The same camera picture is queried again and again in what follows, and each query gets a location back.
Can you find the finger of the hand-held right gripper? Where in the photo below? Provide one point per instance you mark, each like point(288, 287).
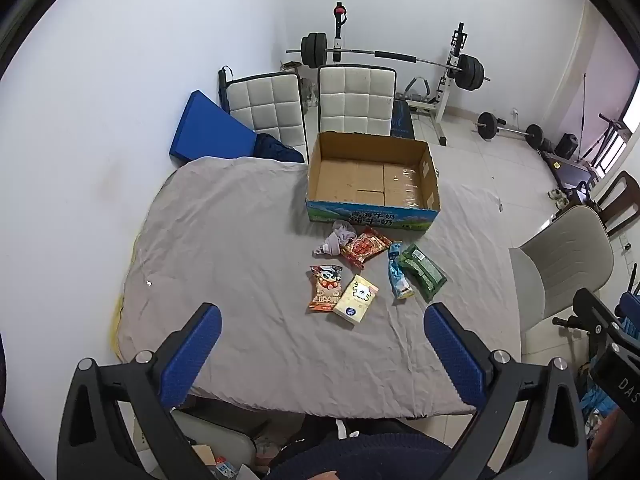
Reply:
point(595, 312)

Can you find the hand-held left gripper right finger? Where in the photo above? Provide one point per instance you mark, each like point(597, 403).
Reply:
point(452, 355)

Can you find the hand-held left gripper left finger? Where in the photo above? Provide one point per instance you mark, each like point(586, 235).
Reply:
point(192, 355)

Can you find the green packet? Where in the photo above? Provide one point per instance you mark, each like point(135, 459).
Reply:
point(422, 272)

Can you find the blue and white packet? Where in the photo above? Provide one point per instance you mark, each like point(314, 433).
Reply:
point(399, 275)

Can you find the yellow tissue pack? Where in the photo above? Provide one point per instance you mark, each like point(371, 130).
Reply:
point(356, 300)

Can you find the red snack packet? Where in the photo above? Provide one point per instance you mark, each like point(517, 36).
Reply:
point(365, 247)

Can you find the orange cartoon snack packet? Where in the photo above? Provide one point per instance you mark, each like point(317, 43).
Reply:
point(326, 290)

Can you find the grey-purple packet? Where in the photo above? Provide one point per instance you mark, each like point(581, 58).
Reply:
point(335, 242)

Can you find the printed cardboard box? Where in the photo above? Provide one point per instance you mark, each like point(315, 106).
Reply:
point(370, 180)

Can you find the beige plastic chair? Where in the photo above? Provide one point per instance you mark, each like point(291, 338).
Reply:
point(570, 255)

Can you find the beige stool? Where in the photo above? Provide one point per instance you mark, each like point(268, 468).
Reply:
point(220, 427)

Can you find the grey table cloth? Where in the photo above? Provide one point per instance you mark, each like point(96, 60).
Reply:
point(225, 260)

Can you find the dark wooden chair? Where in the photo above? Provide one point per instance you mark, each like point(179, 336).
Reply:
point(612, 189)

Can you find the person's dark clothed torso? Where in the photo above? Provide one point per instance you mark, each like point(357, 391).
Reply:
point(360, 457)

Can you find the brown low bench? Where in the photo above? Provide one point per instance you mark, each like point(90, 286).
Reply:
point(570, 167)

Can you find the black speaker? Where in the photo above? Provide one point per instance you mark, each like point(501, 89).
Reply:
point(567, 145)

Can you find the short barbell with black plates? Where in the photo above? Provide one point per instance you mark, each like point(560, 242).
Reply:
point(510, 131)

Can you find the black tripod stand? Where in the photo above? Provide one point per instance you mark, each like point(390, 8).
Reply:
point(582, 105)

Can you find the dark blue garment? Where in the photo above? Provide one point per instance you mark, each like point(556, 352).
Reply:
point(275, 147)

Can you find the blue foam mat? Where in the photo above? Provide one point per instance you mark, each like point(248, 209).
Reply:
point(210, 130)

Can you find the white bench press rack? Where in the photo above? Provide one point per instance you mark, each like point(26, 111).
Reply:
point(442, 95)

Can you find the white padded chair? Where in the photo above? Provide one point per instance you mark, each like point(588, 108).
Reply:
point(267, 105)
point(352, 97)

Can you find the long barbell with black plates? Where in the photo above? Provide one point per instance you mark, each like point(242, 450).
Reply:
point(350, 52)

